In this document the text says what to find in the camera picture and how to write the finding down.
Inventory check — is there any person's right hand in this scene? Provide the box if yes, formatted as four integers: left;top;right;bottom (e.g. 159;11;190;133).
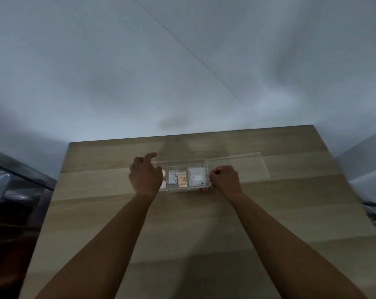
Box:
209;166;242;197

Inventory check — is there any person's left hand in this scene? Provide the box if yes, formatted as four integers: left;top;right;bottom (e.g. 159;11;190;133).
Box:
128;152;164;197

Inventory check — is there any clear plastic storage box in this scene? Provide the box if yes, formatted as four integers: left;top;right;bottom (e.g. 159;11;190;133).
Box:
153;158;215;194

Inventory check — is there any person's left forearm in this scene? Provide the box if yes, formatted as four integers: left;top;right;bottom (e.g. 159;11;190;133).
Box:
35;191;160;299

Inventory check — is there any person's right forearm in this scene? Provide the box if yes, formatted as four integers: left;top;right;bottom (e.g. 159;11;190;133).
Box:
218;190;370;299

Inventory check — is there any large white packet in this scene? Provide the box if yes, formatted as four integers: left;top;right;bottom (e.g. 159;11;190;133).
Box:
187;166;206;186

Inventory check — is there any clear plastic box lid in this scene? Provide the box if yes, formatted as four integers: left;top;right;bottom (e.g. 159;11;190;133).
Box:
206;152;271;185

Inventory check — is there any dark glass cabinet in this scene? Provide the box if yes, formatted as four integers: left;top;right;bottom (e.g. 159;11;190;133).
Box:
0;147;58;291

